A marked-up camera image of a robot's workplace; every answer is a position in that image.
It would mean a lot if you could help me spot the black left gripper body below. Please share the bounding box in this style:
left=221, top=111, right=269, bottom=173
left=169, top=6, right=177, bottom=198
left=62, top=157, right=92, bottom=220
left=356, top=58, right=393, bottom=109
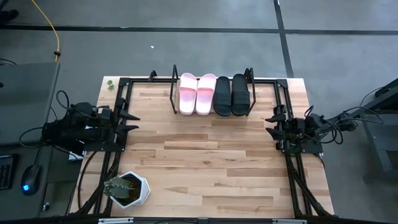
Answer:
left=100, top=99, right=129, bottom=139

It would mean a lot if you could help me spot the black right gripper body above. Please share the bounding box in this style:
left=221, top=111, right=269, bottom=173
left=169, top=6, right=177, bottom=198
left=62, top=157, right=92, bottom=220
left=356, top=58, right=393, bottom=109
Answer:
left=279, top=106, right=300, bottom=149

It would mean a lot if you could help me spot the black ribbed slide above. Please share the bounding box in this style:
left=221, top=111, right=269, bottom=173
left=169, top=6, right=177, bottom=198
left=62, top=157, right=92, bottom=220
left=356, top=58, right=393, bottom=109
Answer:
left=213, top=76, right=233, bottom=118
left=231, top=73, right=251, bottom=117

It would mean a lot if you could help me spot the pink foam slide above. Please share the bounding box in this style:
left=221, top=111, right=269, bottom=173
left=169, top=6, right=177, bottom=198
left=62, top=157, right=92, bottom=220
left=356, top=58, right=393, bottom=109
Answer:
left=195, top=73, right=217, bottom=116
left=178, top=72, right=199, bottom=116

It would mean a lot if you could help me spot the black metal shoe shelf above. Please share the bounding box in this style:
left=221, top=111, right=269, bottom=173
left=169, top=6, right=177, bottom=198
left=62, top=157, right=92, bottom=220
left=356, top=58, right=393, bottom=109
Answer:
left=169, top=64, right=257, bottom=118

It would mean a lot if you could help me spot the small white box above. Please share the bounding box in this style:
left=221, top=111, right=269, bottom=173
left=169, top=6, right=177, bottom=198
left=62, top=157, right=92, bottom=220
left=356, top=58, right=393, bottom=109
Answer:
left=68, top=149, right=86, bottom=162

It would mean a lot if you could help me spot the green cactus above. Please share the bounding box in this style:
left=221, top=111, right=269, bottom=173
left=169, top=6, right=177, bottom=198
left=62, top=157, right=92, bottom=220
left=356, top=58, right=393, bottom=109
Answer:
left=103, top=176, right=137, bottom=200

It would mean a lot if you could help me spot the white hexagonal plant pot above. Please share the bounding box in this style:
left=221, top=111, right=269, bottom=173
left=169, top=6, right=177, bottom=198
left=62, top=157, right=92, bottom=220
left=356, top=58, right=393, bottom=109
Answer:
left=108, top=170, right=152, bottom=210

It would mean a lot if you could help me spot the dark grey desk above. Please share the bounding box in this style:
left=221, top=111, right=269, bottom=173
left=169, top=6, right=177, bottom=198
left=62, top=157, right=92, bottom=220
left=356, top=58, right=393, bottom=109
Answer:
left=0, top=139, right=82, bottom=220

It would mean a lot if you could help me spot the grey flat monitor slab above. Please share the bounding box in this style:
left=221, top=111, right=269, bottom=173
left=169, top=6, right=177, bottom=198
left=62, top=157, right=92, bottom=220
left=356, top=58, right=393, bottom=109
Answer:
left=0, top=62, right=61, bottom=147

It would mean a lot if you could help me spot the grey metal cart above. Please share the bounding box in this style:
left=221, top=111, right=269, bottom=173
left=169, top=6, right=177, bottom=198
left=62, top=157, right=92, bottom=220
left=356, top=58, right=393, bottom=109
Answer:
left=357, top=77, right=398, bottom=181

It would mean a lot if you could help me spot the black computer mouse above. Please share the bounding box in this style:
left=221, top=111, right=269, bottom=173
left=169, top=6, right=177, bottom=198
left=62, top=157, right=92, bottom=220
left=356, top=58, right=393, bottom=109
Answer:
left=21, top=164, right=42, bottom=196

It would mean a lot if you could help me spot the black keyboard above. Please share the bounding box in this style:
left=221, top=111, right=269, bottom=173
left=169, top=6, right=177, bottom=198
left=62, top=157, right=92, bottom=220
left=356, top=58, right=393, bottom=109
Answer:
left=0, top=154, right=16, bottom=191

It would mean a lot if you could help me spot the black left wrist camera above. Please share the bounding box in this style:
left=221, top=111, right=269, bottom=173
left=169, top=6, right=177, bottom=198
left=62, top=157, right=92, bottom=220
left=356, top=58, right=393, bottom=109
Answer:
left=99, top=107, right=114, bottom=124

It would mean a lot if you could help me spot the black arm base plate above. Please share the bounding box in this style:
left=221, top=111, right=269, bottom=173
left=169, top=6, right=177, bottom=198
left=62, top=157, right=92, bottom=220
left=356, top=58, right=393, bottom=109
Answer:
left=279, top=136, right=324, bottom=156
left=83, top=136, right=127, bottom=153

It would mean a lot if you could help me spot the black aluminium table frame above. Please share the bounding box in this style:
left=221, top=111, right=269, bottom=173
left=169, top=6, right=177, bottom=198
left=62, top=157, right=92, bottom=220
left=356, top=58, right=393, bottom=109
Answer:
left=74, top=70, right=335, bottom=218

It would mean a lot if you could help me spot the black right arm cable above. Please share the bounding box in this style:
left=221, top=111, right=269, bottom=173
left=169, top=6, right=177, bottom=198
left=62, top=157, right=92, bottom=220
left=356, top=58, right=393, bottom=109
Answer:
left=303, top=105, right=386, bottom=144

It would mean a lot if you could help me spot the yellow cable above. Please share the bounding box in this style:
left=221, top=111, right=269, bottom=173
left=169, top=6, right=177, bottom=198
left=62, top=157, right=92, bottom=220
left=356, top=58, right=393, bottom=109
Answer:
left=30, top=0, right=61, bottom=62

